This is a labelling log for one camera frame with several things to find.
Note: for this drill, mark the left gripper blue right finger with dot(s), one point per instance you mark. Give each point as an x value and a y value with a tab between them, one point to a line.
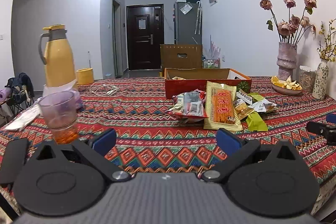
228	142

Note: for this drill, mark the brown cardboard carton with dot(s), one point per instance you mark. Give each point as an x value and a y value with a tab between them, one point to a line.
181	56

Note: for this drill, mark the bowl of orange peels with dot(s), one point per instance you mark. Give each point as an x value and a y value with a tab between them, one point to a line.
287	87

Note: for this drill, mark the storage rack with bottles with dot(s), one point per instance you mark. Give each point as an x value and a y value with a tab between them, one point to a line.
212	63

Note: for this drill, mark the pink ceramic vase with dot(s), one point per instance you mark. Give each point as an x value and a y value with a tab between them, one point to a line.
286	60

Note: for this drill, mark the floral white vase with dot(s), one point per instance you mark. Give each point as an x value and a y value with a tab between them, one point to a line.
320	84

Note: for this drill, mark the large yellow-green snack pack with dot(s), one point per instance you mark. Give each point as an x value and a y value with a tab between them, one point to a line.
253	120

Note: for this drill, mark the small yellow cup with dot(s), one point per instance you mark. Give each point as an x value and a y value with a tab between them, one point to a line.
85	76

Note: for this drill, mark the yellow blossom branches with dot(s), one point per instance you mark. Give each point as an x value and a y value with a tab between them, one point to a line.
326	46

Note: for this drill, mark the grey refrigerator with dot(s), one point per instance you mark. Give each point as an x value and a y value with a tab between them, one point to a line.
187	23

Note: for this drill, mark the red silver snack bag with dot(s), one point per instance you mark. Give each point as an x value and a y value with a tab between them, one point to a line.
189	106

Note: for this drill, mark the golden orange stick snack pack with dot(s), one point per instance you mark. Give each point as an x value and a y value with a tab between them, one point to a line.
220	109

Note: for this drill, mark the small green white packet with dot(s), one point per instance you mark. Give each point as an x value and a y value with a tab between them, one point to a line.
264	106

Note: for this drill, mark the white grey snack packet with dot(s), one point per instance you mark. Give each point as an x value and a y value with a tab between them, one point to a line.
244	96

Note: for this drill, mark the dried pink roses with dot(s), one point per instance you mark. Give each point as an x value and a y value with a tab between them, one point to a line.
294	27

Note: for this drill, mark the yellow thermos jug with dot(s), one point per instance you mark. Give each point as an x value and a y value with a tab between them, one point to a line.
56	55

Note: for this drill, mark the dark entrance door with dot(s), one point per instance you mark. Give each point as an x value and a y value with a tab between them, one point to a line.
145	35

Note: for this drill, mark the clear plastic cup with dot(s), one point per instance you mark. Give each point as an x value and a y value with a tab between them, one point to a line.
59	112

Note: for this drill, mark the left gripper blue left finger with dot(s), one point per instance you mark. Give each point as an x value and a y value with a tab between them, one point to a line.
104	142

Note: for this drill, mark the red cardboard snack box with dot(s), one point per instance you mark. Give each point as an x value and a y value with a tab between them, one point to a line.
186	80

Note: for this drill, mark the pumpkin seed crisp packet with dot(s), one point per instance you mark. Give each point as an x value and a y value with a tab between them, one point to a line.
242	109

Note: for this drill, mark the clear jar with lid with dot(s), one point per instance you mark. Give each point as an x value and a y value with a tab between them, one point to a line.
307	78

